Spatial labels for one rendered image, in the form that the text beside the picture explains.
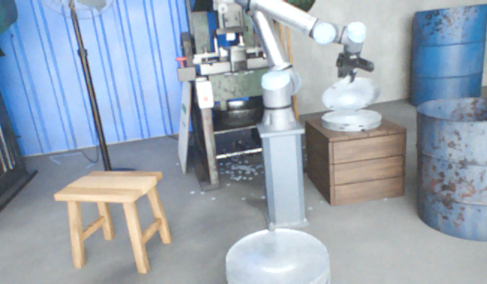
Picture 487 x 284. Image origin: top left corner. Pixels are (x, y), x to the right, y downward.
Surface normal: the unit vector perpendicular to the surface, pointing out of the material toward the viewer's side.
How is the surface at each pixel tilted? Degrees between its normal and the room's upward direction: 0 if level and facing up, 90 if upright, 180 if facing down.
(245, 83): 90
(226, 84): 90
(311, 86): 90
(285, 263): 0
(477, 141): 92
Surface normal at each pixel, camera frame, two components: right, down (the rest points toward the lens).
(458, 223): -0.62, 0.32
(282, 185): 0.06, 0.28
